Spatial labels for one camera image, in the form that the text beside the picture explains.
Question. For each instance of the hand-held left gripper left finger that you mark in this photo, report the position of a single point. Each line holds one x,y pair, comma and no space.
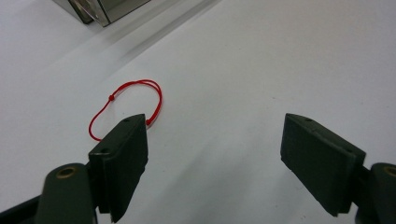
121,161

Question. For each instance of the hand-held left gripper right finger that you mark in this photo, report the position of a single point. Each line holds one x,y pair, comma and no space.
320,161

